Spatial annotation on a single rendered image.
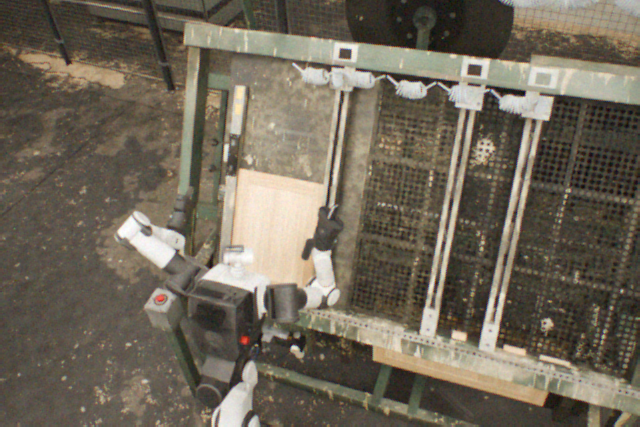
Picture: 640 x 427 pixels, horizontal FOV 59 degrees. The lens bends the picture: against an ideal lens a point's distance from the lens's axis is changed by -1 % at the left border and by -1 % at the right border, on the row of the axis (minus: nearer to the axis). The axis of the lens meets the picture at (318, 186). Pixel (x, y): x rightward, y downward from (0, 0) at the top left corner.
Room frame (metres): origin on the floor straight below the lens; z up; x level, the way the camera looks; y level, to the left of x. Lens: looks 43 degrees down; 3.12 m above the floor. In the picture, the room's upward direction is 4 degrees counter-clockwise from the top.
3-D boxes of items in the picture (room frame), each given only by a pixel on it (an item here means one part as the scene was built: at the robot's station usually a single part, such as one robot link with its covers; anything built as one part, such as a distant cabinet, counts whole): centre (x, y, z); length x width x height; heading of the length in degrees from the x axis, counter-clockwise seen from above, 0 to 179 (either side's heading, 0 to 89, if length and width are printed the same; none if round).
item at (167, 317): (1.67, 0.79, 0.84); 0.12 x 0.12 x 0.18; 68
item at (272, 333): (1.56, 0.36, 0.69); 0.50 x 0.14 x 0.24; 68
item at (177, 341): (1.67, 0.79, 0.38); 0.06 x 0.06 x 0.75; 68
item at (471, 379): (1.50, -0.65, 0.53); 0.90 x 0.02 x 0.55; 68
